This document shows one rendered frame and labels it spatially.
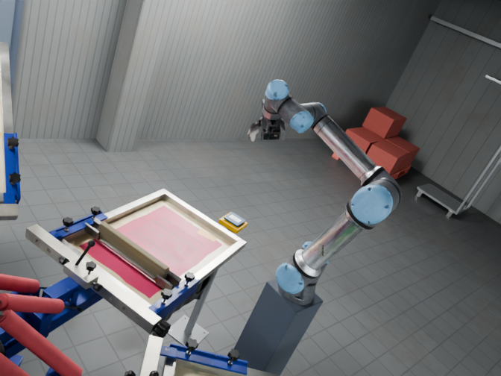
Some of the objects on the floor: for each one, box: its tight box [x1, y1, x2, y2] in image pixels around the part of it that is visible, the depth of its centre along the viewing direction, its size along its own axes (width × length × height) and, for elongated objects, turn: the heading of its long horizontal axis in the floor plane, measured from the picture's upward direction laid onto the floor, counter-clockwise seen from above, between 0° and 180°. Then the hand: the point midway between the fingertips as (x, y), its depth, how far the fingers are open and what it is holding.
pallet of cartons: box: [332, 107, 420, 180], centre depth 741 cm, size 151×118×85 cm
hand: (265, 136), depth 183 cm, fingers open, 14 cm apart
